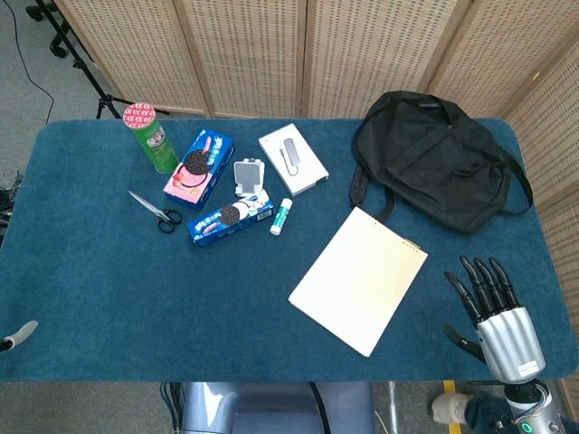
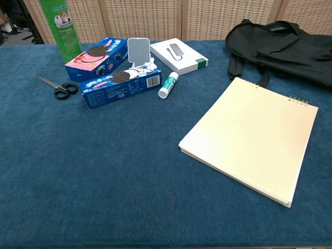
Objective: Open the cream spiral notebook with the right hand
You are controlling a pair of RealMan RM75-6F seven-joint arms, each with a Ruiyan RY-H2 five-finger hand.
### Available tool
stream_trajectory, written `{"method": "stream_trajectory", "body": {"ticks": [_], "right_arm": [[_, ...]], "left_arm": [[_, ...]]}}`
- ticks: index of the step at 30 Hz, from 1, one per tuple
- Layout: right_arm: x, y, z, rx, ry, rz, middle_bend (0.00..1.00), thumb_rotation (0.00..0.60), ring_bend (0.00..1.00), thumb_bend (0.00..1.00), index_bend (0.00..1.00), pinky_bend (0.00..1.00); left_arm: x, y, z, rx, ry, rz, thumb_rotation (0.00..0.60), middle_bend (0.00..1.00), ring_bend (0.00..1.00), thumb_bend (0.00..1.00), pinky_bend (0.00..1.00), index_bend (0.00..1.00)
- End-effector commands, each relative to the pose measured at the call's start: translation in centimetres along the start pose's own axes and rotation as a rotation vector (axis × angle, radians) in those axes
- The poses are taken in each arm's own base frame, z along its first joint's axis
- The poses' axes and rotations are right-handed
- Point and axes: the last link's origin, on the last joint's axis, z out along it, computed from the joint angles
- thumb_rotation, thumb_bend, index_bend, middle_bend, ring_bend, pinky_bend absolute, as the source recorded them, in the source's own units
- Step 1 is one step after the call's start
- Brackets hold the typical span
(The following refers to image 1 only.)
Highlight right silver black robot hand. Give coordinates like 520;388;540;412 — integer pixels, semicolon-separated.
442;255;547;385

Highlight white notepad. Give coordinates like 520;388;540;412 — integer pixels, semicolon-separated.
288;206;429;358

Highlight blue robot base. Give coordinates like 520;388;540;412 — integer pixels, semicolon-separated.
179;382;376;434

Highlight white wrapped object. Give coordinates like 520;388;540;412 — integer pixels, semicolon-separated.
430;392;471;426

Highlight black backpack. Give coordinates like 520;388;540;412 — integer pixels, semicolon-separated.
348;90;535;234

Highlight white glue stick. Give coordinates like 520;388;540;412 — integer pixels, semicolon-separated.
270;197;294;236

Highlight white USB hub box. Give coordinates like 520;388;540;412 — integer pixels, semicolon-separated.
258;123;330;197

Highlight long blue Oreo box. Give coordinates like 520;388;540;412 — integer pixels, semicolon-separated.
186;190;275;248

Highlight woven folding screen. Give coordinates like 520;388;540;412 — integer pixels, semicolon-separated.
54;0;579;399

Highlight pink blue Oreo box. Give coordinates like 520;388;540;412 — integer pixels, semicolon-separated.
163;129;236;212

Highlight blue table mat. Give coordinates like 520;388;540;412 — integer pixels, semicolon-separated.
0;118;576;383

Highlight green chip can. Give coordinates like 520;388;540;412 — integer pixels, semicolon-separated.
122;102;180;175

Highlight black tripod stand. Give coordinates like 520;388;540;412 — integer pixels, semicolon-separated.
25;0;170;120

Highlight black handled scissors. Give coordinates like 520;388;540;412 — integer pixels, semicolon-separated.
128;190;183;234

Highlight black cable bundle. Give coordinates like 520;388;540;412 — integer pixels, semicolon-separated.
0;169;23;236

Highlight black floor cable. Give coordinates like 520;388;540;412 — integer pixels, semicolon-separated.
7;0;56;126

